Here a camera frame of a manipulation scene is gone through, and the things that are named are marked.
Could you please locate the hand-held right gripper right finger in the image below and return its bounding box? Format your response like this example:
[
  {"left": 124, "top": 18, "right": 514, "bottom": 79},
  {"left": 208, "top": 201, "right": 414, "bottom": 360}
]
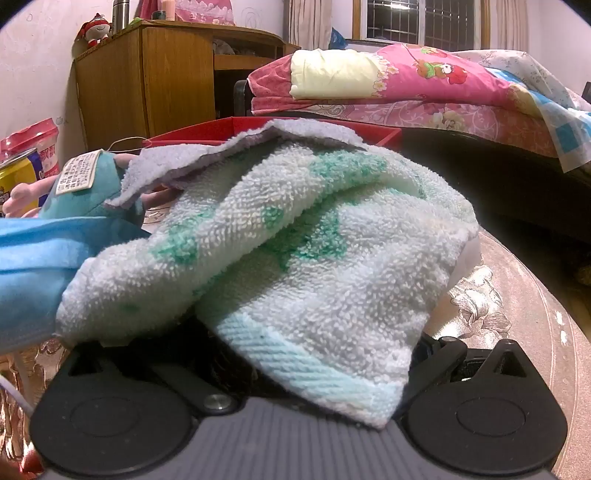
[{"left": 401, "top": 334, "right": 528, "bottom": 408}]

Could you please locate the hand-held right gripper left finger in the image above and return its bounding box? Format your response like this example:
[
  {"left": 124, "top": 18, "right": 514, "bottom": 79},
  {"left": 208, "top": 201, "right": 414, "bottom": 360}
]
[{"left": 59, "top": 344, "right": 237, "bottom": 416}]

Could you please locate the white and green terry towel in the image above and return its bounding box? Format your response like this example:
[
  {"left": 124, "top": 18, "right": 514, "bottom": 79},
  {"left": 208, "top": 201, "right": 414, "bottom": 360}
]
[{"left": 55, "top": 138, "right": 483, "bottom": 430}]

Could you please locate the blue face mask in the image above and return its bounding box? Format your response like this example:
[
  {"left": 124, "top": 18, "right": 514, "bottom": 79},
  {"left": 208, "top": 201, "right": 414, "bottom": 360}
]
[{"left": 0, "top": 215, "right": 153, "bottom": 356}]

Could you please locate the teal plush toy with tag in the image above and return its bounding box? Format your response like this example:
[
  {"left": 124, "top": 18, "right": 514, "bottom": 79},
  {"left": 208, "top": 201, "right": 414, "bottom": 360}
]
[{"left": 2, "top": 148, "right": 183, "bottom": 241}]

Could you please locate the lilac terry cloth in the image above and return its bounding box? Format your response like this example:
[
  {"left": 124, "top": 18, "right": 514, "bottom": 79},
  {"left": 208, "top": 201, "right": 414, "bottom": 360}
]
[{"left": 105, "top": 119, "right": 370, "bottom": 208}]

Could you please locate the red plastic tray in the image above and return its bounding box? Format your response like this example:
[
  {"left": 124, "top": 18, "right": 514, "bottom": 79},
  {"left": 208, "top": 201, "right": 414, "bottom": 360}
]
[{"left": 142, "top": 116, "right": 403, "bottom": 149}]

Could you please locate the yellow drink can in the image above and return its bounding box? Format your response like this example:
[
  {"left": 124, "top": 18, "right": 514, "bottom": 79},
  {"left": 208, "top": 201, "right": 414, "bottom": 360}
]
[{"left": 0, "top": 148, "right": 41, "bottom": 219}]

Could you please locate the pink cartoon quilt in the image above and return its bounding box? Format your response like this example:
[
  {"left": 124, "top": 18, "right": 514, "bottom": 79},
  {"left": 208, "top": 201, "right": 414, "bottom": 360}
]
[{"left": 247, "top": 43, "right": 561, "bottom": 160}]

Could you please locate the red and white snack bag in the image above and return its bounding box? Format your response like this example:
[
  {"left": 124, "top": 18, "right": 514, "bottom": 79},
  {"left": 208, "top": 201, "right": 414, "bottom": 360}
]
[{"left": 0, "top": 117, "right": 62, "bottom": 186}]

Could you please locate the light patchwork blanket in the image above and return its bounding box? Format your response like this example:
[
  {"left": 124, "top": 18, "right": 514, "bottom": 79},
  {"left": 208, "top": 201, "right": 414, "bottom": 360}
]
[{"left": 450, "top": 48, "right": 591, "bottom": 175}]

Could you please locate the wooden cabinet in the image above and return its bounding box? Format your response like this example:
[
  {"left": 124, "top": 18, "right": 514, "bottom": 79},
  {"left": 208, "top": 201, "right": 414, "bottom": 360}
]
[{"left": 71, "top": 21, "right": 302, "bottom": 144}]

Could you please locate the pale yellow folded blanket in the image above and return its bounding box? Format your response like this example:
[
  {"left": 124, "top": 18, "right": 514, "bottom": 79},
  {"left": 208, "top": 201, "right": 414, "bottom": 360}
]
[{"left": 289, "top": 48, "right": 385, "bottom": 100}]

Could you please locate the blue plastic bag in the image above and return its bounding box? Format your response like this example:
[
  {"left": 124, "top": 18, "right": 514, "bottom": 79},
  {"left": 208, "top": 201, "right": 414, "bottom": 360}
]
[{"left": 329, "top": 28, "right": 359, "bottom": 51}]

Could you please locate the barred window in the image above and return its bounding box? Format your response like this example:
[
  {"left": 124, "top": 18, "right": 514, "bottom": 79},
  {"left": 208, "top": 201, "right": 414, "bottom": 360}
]
[{"left": 353, "top": 0, "right": 491, "bottom": 47}]

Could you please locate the red and white doll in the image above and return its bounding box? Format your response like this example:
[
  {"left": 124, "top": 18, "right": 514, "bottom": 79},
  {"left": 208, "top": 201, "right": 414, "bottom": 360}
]
[{"left": 76, "top": 13, "right": 114, "bottom": 49}]

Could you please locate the beige curtain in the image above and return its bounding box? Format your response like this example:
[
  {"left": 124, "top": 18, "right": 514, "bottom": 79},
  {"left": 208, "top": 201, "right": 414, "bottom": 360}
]
[{"left": 288, "top": 0, "right": 334, "bottom": 51}]

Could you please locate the pink printed bag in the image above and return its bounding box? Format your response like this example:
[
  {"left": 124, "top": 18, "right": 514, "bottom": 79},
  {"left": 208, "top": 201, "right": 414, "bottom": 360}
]
[{"left": 134, "top": 0, "right": 237, "bottom": 27}]

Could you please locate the white cable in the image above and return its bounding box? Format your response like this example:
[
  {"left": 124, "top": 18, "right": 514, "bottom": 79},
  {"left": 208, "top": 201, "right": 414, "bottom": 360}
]
[{"left": 0, "top": 374, "right": 37, "bottom": 417}]

